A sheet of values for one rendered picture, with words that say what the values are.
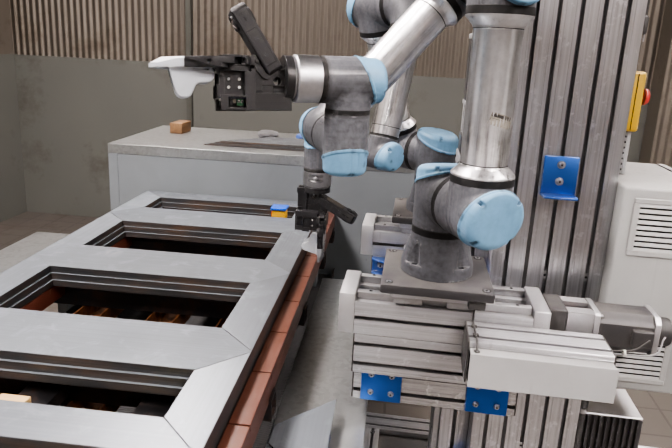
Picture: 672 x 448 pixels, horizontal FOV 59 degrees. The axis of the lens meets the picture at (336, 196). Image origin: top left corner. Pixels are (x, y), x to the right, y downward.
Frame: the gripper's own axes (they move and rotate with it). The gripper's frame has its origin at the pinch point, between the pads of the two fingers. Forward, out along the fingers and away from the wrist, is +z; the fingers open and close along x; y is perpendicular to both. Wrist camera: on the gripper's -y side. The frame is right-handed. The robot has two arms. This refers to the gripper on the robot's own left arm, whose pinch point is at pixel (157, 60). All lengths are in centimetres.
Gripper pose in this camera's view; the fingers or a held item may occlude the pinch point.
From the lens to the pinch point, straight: 93.5
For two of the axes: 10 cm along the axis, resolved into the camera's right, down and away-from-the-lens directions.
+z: -9.5, 0.4, -3.1
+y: 0.0, 9.9, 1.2
